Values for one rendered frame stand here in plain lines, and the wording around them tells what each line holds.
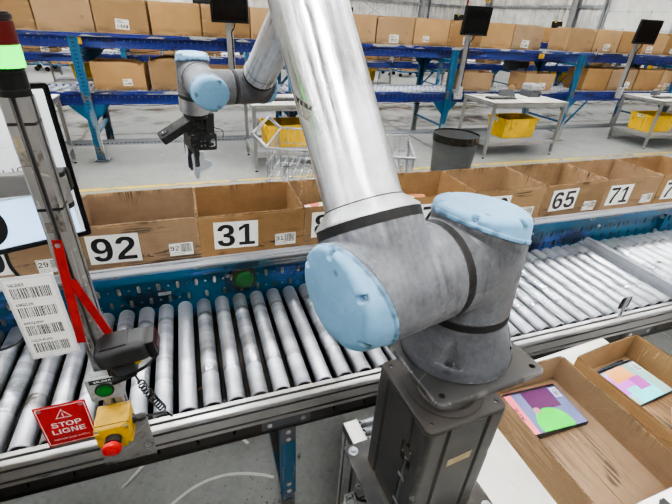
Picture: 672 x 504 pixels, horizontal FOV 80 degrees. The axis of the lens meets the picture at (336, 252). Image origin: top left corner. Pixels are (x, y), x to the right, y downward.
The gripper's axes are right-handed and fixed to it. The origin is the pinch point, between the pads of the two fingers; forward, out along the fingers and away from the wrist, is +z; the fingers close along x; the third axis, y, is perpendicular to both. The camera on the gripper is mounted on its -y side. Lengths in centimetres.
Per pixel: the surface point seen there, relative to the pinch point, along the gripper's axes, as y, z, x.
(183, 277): -9.0, 37.4, -8.9
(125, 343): -35, 0, -60
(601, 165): 222, 13, -42
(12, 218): -46, -18, -37
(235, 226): 11.3, 20.1, -8.6
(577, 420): 59, 20, -120
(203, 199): 10.4, 26.6, 21.2
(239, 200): 24.4, 27.6, 16.8
